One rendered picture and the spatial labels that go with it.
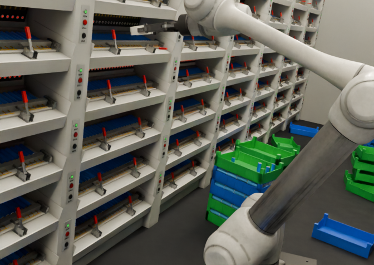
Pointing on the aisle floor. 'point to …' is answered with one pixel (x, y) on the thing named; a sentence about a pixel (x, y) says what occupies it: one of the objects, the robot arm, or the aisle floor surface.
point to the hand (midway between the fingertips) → (141, 30)
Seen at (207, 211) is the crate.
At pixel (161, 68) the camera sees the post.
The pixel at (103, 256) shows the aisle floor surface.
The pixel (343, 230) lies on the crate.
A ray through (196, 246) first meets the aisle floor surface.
